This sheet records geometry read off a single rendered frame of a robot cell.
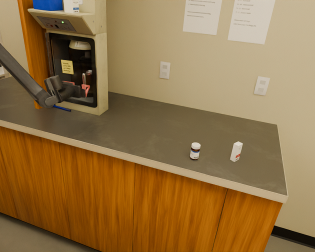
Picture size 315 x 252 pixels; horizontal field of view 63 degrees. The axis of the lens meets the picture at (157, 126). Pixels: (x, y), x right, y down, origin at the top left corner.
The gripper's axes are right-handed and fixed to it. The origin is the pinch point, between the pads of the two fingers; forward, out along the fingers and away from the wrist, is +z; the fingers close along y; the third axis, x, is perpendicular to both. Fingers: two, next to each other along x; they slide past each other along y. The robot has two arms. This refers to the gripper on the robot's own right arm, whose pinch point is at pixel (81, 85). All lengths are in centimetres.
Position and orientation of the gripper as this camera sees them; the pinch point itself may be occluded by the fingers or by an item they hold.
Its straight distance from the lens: 148.0
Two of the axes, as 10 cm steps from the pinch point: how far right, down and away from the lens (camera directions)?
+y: -9.4, -2.0, 2.7
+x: -0.5, 8.8, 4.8
